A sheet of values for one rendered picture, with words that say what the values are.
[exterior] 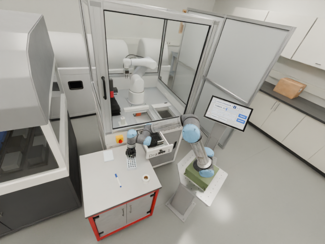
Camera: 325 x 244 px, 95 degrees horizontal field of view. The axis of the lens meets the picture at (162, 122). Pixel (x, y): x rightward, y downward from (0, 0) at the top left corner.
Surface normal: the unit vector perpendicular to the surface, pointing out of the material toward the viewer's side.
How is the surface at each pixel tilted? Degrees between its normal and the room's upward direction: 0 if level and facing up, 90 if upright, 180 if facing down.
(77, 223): 0
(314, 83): 90
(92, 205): 0
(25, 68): 41
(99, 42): 90
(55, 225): 0
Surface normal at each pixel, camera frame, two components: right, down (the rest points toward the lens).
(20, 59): 0.40, -0.19
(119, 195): 0.15, -0.77
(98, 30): 0.44, 0.61
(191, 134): -0.23, 0.48
